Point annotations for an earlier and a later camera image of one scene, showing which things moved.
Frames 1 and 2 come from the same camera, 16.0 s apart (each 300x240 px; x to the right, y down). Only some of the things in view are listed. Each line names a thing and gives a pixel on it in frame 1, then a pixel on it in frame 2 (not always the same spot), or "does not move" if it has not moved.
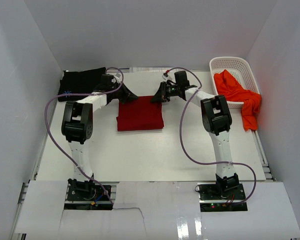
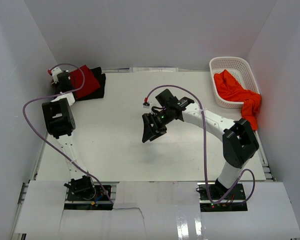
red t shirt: (139, 114) → (84, 82)
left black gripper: (128, 96) → (57, 84)
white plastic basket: (239, 67) does not move
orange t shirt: (228, 87) does not move
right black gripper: (161, 95) → (150, 133)
